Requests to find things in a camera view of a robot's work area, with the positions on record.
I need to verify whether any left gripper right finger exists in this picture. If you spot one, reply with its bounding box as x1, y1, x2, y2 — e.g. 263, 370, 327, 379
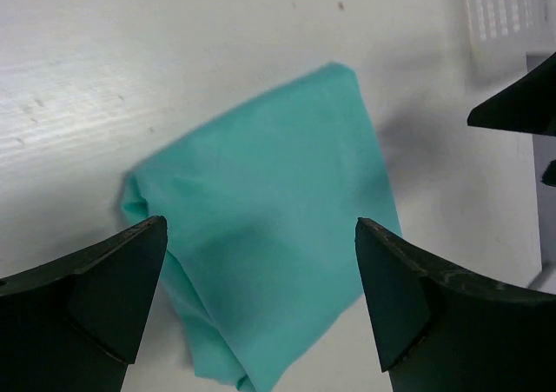
355, 218, 555, 391

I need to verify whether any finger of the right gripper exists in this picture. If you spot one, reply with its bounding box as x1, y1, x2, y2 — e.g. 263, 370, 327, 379
467, 54, 555, 136

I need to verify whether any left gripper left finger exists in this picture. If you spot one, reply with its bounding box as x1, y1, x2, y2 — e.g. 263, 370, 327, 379
1, 216, 168, 391

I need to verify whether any teal t-shirt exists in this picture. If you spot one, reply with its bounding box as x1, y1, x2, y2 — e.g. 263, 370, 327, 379
120, 63, 400, 391

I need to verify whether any white plastic mesh basket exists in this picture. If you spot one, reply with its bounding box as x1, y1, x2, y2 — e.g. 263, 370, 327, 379
465, 0, 555, 85

